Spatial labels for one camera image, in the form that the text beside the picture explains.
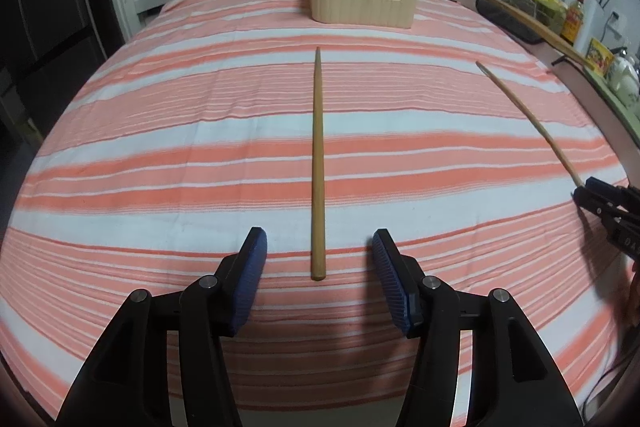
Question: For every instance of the person's right forearm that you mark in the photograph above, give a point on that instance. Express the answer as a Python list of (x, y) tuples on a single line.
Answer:
[(634, 302)]

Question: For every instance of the sauce bottle red yellow label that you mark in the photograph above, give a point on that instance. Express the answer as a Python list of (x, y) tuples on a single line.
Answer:
[(574, 19)]

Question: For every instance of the yellow seasoning box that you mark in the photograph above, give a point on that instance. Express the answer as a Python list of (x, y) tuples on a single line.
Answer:
[(599, 57)]

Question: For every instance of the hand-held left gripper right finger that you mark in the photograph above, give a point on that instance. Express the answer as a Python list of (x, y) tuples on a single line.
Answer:
[(390, 282)]

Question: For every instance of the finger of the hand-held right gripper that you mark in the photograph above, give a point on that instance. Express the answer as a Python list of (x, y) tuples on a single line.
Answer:
[(607, 187), (587, 199)]

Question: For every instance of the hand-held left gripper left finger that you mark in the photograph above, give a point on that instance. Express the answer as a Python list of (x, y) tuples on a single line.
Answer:
[(250, 282)]

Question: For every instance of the dark door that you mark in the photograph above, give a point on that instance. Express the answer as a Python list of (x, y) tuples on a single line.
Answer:
[(50, 7)]

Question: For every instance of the wooden cutting board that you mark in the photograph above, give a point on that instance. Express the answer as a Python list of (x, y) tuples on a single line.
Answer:
[(530, 27)]

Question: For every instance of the wooden chopstick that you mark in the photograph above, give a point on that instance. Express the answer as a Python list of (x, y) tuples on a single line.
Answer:
[(317, 157), (530, 117)]

